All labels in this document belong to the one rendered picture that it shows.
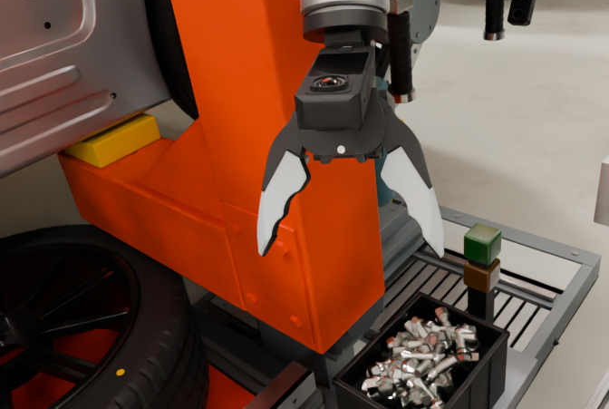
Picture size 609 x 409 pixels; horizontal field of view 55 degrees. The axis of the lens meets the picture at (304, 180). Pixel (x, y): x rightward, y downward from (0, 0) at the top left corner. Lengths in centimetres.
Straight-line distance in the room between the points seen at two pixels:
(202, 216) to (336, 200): 24
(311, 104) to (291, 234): 36
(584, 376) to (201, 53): 118
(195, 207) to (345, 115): 57
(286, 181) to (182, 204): 48
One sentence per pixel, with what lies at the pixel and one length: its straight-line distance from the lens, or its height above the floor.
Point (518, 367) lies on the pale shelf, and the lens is 95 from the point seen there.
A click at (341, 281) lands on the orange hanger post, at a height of 62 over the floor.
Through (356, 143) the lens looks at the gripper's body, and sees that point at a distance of 46.
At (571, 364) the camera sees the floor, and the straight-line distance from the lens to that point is 158.
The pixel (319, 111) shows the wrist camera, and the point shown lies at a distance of 39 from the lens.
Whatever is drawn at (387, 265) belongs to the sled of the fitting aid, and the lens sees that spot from 161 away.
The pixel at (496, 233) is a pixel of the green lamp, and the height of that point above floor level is 66.
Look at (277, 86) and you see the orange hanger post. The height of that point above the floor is 93.
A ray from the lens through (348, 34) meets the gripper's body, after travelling 49.
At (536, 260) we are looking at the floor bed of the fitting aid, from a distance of 173.
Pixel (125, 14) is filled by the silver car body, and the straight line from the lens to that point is 112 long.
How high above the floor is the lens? 115
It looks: 30 degrees down
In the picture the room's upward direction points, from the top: 9 degrees counter-clockwise
